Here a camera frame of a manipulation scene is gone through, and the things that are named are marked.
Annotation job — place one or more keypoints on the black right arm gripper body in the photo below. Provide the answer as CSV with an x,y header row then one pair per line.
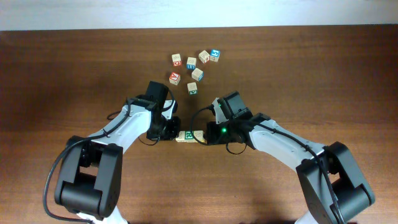
x,y
210,133

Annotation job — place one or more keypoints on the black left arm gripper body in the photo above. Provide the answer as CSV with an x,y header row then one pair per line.
x,y
166,128

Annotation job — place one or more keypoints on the wooden block letter I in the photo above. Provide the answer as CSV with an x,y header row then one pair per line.
x,y
180,137

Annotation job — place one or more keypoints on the wooden block green R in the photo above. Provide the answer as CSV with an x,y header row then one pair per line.
x,y
189,137

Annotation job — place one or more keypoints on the wooden block number 2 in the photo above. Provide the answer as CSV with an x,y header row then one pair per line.
x,y
199,135

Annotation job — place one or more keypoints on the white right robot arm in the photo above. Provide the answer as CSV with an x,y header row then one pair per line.
x,y
334,187

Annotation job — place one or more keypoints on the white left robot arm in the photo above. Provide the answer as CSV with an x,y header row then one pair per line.
x,y
89,181

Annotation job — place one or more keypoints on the wooden block green V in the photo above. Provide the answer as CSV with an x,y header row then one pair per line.
x,y
192,88

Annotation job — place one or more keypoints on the wooden block red A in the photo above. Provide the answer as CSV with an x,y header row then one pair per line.
x,y
174,78

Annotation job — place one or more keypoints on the wooden block blue side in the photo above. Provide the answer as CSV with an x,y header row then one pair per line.
x,y
197,74

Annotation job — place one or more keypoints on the wooden block blue H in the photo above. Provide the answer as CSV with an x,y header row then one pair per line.
x,y
191,63

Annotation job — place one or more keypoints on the wooden block red Q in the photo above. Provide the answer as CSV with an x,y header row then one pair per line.
x,y
176,60

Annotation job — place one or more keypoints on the wooden block blue 5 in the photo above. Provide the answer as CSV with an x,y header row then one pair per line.
x,y
214,55

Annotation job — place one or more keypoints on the wooden block red circle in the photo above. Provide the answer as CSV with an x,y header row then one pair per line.
x,y
204,56

